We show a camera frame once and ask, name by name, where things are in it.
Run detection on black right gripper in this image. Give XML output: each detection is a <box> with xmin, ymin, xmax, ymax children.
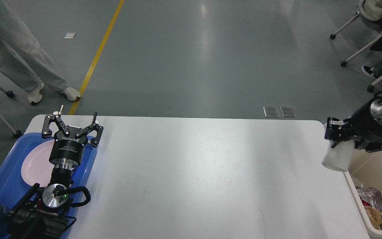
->
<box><xmin>324</xmin><ymin>97</ymin><xmax>382</xmax><ymax>153</ymax></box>

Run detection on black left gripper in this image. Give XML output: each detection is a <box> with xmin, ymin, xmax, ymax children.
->
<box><xmin>41</xmin><ymin>104</ymin><xmax>104</xmax><ymax>165</ymax></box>

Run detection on white paper cups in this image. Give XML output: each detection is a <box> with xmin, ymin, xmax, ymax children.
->
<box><xmin>322</xmin><ymin>120</ymin><xmax>355</xmax><ymax>172</ymax></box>

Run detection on pink plate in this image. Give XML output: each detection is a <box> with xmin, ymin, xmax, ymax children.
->
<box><xmin>21</xmin><ymin>139</ymin><xmax>67</xmax><ymax>187</ymax></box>

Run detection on foil ball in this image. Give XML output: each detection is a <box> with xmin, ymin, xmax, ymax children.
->
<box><xmin>352</xmin><ymin>177</ymin><xmax>382</xmax><ymax>212</ymax></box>

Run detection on crushed red can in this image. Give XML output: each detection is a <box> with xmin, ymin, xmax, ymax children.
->
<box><xmin>359</xmin><ymin>196</ymin><xmax>371</xmax><ymax>207</ymax></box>

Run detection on brown paper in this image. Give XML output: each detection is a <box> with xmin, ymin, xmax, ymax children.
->
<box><xmin>364</xmin><ymin>205</ymin><xmax>382</xmax><ymax>230</ymax></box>

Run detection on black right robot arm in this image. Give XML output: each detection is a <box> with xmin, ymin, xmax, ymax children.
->
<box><xmin>324</xmin><ymin>76</ymin><xmax>382</xmax><ymax>153</ymax></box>

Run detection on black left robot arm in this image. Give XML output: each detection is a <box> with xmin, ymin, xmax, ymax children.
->
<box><xmin>5</xmin><ymin>105</ymin><xmax>103</xmax><ymax>239</ymax></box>

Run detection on beige plastic bin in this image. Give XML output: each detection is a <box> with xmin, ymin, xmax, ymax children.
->
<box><xmin>324</xmin><ymin>120</ymin><xmax>382</xmax><ymax>238</ymax></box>

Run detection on black sneaker at right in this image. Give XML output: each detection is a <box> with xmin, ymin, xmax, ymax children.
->
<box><xmin>361</xmin><ymin>65</ymin><xmax>377</xmax><ymax>80</ymax></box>

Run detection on metal floor socket plate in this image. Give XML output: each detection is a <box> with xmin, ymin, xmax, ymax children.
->
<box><xmin>263</xmin><ymin>107</ymin><xmax>280</xmax><ymax>118</ymax></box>

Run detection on person in grey trousers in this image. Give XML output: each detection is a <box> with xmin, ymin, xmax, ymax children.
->
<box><xmin>0</xmin><ymin>0</ymin><xmax>81</xmax><ymax>104</ymax></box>

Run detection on white office chair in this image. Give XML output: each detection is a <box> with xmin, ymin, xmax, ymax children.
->
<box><xmin>329</xmin><ymin>0</ymin><xmax>382</xmax><ymax>93</ymax></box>

